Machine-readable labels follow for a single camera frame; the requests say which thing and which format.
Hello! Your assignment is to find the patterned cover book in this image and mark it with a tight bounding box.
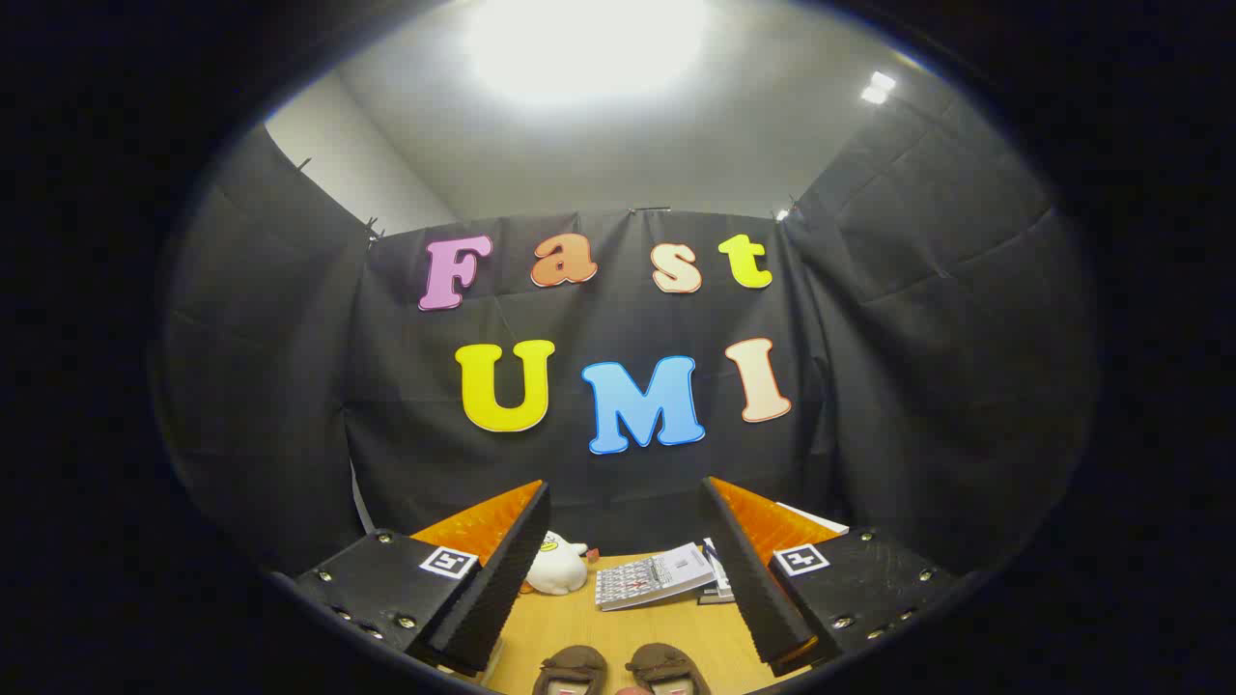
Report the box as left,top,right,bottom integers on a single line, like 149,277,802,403
595,542,716,612

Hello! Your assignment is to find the large ceiling light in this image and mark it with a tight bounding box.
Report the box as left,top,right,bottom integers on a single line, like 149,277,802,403
463,0,717,109

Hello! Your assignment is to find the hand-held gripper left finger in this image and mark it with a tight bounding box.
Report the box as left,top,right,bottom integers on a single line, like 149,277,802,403
290,480,552,677

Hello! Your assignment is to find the white plush duck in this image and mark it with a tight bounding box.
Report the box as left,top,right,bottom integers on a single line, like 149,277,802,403
526,531,592,597

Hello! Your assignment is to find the white book dark cover picture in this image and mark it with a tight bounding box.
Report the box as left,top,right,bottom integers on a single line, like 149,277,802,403
775,501,851,536

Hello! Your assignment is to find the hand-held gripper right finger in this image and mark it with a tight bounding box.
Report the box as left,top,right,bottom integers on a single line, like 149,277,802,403
699,476,967,677

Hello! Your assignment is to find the white book blue cover picture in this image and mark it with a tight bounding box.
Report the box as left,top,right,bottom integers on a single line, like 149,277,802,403
702,538,736,590

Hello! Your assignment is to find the brown fuzzy shoe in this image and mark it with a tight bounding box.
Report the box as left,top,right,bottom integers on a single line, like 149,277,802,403
625,643,713,695
532,645,610,695

